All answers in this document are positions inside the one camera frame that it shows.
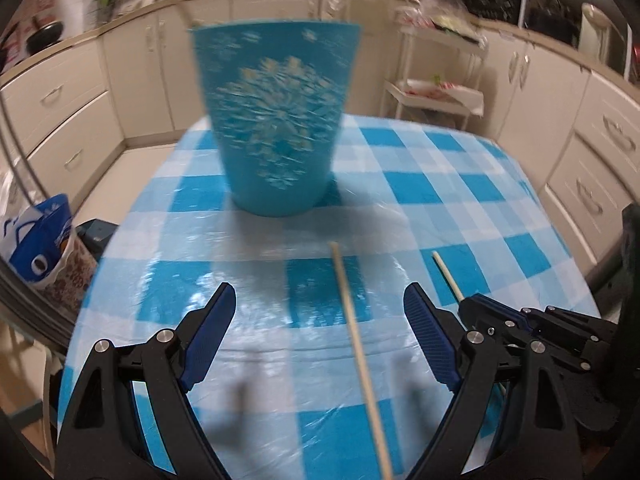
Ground light bamboo chopstick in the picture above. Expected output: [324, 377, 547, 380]
[330, 241, 396, 479]
[432, 251, 508, 401]

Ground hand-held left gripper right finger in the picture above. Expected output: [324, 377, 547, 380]
[402, 282, 586, 480]

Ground white electric water pot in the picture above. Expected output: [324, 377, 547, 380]
[580, 2, 613, 61]

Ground dark floor mat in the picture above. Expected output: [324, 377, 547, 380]
[75, 217, 121, 256]

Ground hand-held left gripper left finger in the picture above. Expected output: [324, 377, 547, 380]
[57, 282, 237, 480]

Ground clear plastic bag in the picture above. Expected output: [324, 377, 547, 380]
[400, 0, 488, 48]

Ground blue checkered plastic tablecloth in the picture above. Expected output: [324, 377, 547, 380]
[59, 112, 601, 480]

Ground white trolley cart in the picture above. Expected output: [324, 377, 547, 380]
[382, 7, 488, 136]

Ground blue perforated plastic basket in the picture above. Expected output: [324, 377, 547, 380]
[189, 20, 362, 218]

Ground cream kitchen cabinets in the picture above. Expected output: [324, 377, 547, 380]
[0, 0, 640, 281]

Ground black frying pan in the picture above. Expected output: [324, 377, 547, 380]
[25, 17, 66, 56]

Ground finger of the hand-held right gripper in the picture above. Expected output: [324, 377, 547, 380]
[457, 295, 597, 375]
[521, 303, 619, 350]

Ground black countertop appliance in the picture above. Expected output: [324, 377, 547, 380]
[467, 0, 523, 26]

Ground blue shopping bag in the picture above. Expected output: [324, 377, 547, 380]
[0, 194, 76, 288]

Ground red and white plastic bag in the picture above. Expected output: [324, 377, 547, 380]
[400, 79, 486, 116]

